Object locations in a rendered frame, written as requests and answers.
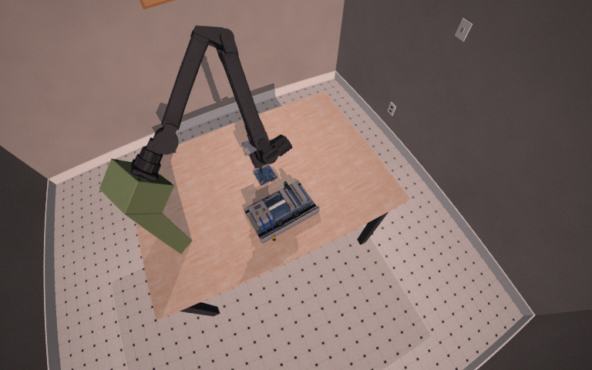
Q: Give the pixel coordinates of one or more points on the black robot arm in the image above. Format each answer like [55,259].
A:
[147,163]

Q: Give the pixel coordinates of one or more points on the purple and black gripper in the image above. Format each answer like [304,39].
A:
[256,163]

